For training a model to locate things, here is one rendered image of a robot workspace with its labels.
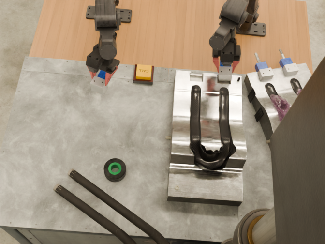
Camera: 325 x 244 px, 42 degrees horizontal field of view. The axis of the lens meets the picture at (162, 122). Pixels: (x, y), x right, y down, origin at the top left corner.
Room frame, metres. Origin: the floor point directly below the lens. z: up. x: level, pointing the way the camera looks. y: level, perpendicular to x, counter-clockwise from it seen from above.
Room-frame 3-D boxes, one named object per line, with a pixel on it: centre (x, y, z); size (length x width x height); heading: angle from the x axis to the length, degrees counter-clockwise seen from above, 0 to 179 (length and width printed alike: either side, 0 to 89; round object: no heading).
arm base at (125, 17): (1.25, 0.29, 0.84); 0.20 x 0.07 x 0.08; 91
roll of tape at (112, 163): (0.52, 0.15, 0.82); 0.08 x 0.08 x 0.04
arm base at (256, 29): (1.26, -0.31, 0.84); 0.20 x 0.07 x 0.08; 91
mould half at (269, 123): (0.79, -0.52, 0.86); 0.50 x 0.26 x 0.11; 19
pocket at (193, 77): (0.92, -0.11, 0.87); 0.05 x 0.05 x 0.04; 2
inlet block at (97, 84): (0.85, 0.23, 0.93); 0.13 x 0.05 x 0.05; 163
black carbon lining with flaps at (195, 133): (0.71, -0.18, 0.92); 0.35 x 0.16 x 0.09; 2
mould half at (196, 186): (0.69, -0.17, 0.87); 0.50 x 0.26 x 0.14; 2
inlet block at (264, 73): (1.03, -0.37, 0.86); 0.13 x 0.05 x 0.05; 19
